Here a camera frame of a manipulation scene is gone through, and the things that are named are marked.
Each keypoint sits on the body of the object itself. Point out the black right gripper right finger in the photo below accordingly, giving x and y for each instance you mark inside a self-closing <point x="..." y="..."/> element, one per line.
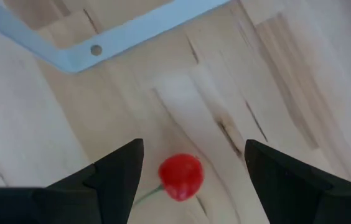
<point x="303" y="199"/>

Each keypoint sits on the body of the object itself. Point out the red cherry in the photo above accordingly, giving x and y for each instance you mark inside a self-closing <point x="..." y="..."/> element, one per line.
<point x="181" y="177"/>

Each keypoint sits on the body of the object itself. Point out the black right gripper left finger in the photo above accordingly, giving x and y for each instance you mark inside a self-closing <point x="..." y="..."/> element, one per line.
<point x="69" y="205"/>

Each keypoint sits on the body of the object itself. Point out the white perforated shelf riser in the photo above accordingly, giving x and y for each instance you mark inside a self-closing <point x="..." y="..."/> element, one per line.
<point x="116" y="39"/>

